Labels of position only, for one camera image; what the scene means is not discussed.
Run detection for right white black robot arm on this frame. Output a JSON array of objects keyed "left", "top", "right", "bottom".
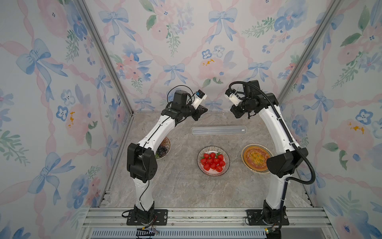
[{"left": 225, "top": 80, "right": 316, "bottom": 228}]

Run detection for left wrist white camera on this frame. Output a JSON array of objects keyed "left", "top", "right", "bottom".
[{"left": 192, "top": 90, "right": 207, "bottom": 110}]

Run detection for plate of grapes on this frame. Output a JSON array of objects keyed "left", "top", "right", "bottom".
[{"left": 155, "top": 137, "right": 171, "bottom": 160}]

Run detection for aluminium front rail frame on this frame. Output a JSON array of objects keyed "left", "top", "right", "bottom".
[{"left": 78, "top": 208, "right": 338, "bottom": 239}]

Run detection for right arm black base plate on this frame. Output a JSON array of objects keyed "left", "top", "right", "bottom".
[{"left": 245, "top": 207, "right": 289, "bottom": 226}]

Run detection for plate of red strawberries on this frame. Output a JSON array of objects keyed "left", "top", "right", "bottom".
[{"left": 197, "top": 146, "right": 230, "bottom": 176}]

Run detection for wrist white camera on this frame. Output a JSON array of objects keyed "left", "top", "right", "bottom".
[
  {"left": 192, "top": 90, "right": 207, "bottom": 110},
  {"left": 225, "top": 89, "right": 242, "bottom": 107}
]

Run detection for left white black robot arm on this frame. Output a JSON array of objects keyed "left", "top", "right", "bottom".
[{"left": 122, "top": 90, "right": 208, "bottom": 226}]

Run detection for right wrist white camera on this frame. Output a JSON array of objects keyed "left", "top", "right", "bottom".
[{"left": 225, "top": 89, "right": 242, "bottom": 107}]

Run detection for yellow plate with food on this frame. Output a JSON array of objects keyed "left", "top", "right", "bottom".
[{"left": 241, "top": 143, "right": 274, "bottom": 174}]

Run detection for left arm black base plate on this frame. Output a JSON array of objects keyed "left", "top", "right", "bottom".
[{"left": 126, "top": 208, "right": 168, "bottom": 226}]

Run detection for cream plastic wrap dispenser box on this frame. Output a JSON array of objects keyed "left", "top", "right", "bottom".
[{"left": 191, "top": 125, "right": 247, "bottom": 136}]

